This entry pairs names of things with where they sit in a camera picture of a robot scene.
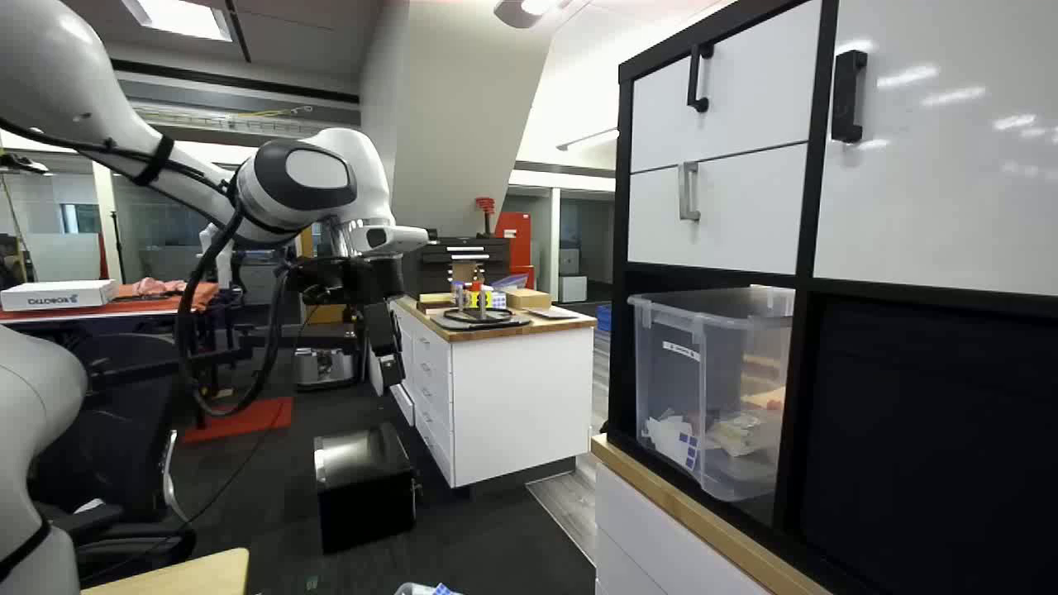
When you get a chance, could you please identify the round black tray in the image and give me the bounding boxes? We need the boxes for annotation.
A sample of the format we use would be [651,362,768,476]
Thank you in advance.
[425,303,534,335]

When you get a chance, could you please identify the small colourful bottles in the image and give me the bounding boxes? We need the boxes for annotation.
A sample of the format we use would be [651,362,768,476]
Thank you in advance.
[459,274,496,316]

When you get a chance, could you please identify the transparent plastic storage box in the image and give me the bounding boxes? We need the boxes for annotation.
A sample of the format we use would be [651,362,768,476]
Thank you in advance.
[624,282,797,507]

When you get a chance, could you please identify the white kitchen island wooden top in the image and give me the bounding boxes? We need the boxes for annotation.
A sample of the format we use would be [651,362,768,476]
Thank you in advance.
[387,290,597,493]

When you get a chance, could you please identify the white drawer with silver handle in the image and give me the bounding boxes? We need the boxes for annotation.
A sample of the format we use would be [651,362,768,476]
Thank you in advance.
[624,143,813,276]

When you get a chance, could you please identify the red floor mat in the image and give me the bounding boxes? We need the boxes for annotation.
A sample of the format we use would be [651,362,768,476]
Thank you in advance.
[177,394,296,448]

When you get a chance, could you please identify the black door handle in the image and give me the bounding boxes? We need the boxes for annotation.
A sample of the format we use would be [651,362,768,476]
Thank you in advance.
[831,46,872,148]

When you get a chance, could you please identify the red machine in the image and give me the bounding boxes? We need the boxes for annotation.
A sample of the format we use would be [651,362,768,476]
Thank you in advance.
[491,209,538,294]

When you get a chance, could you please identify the ceiling light panel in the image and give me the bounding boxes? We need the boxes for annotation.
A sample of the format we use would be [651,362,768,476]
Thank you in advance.
[120,0,239,46]

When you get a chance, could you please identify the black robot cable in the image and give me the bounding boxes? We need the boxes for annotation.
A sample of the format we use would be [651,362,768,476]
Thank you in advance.
[173,197,291,424]

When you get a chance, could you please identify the wooden block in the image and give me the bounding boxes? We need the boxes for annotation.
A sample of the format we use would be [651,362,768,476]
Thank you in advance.
[503,283,556,314]

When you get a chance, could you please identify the black drawer handle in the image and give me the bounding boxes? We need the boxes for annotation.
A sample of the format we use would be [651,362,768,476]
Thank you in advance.
[685,39,718,115]

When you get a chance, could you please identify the black bin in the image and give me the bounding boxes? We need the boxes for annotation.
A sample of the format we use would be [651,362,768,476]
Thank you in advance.
[306,418,421,555]

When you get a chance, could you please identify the white drawer with black handle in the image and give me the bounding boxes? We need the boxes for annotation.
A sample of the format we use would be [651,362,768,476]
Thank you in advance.
[628,0,827,175]

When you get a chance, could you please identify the red table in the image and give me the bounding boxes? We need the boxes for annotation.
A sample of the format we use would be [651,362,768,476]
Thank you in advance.
[0,276,225,329]

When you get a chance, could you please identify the flat white box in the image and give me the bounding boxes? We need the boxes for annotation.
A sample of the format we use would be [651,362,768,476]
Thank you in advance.
[0,276,120,316]

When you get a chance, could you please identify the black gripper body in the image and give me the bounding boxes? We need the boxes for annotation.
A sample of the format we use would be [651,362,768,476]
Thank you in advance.
[330,251,410,308]

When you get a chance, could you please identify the silver drawer handle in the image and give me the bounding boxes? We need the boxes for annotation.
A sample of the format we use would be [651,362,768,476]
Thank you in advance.
[673,157,703,228]

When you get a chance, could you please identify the light wooden table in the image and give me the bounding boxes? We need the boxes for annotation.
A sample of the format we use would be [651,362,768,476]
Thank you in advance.
[79,546,253,595]

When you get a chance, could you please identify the white cabinet door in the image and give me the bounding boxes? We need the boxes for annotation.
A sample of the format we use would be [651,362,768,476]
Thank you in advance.
[813,0,1058,302]

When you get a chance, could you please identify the white counter with wooden top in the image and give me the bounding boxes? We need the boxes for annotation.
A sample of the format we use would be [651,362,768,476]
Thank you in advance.
[588,433,833,595]

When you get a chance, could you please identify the black cabinet with drawers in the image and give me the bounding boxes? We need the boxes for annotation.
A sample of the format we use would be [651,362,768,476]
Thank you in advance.
[604,0,1058,595]

